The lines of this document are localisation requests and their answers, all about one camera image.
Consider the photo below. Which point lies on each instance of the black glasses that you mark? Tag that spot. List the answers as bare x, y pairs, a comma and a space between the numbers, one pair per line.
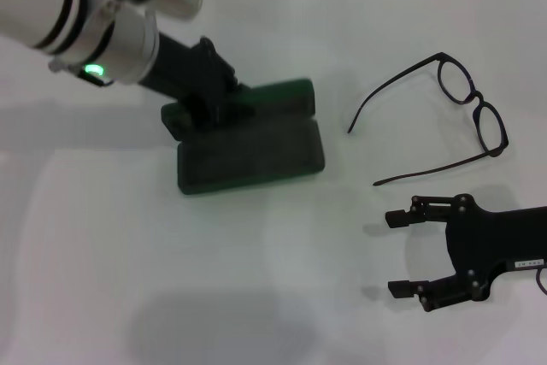
478, 100

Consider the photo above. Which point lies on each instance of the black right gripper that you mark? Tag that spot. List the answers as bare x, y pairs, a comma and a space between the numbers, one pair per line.
491, 241

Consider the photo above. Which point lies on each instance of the green glasses case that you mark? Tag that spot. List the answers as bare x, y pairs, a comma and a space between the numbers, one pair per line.
256, 155

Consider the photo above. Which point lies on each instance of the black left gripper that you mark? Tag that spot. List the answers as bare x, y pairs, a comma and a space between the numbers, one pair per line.
184, 70

